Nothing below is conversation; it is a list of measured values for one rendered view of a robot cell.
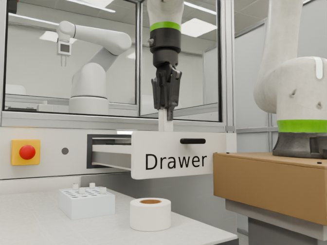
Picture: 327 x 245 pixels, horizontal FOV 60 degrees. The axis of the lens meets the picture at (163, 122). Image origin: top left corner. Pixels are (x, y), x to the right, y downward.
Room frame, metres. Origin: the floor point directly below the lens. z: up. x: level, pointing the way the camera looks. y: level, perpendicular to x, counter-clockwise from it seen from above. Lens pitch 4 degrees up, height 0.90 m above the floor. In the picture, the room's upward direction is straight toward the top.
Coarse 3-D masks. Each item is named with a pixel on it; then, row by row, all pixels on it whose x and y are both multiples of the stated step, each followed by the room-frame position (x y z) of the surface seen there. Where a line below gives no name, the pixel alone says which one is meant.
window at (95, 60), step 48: (48, 0) 0.87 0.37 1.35; (96, 0) 0.96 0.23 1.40; (144, 0) 1.06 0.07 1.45; (192, 0) 1.19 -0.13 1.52; (48, 48) 0.87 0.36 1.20; (96, 48) 0.96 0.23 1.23; (144, 48) 1.06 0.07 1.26; (192, 48) 1.19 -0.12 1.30; (48, 96) 0.87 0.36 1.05; (96, 96) 0.96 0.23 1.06; (144, 96) 1.06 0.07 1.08; (192, 96) 1.18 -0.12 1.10
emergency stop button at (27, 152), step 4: (20, 148) 0.76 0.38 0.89; (24, 148) 0.76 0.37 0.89; (28, 148) 0.76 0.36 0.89; (32, 148) 0.77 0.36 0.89; (20, 152) 0.76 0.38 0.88; (24, 152) 0.76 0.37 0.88; (28, 152) 0.76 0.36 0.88; (32, 152) 0.77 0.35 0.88; (20, 156) 0.76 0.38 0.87; (24, 156) 0.76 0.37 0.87; (28, 156) 0.77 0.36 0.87; (32, 156) 0.77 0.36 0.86
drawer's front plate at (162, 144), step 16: (144, 144) 0.66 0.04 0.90; (160, 144) 0.68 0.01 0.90; (176, 144) 0.71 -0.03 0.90; (192, 144) 0.73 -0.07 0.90; (208, 144) 0.76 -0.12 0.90; (224, 144) 0.79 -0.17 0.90; (144, 160) 0.66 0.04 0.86; (160, 160) 0.68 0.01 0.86; (176, 160) 0.71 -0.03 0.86; (208, 160) 0.76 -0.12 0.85; (144, 176) 0.66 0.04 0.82; (160, 176) 0.68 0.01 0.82
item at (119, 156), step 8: (96, 152) 0.90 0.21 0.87; (104, 152) 0.84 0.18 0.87; (112, 152) 0.80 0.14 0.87; (120, 152) 0.75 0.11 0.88; (128, 152) 0.71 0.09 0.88; (96, 160) 0.90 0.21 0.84; (104, 160) 0.84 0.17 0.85; (112, 160) 0.79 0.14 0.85; (120, 160) 0.75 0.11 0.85; (128, 160) 0.70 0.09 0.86; (120, 168) 0.75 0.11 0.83; (128, 168) 0.71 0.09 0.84
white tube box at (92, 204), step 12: (60, 192) 0.61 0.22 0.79; (72, 192) 0.61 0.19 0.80; (96, 192) 0.61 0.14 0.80; (108, 192) 0.60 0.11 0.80; (60, 204) 0.61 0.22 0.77; (72, 204) 0.53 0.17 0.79; (84, 204) 0.54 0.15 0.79; (96, 204) 0.55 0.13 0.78; (108, 204) 0.56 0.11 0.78; (72, 216) 0.53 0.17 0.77; (84, 216) 0.54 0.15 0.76; (96, 216) 0.55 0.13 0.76
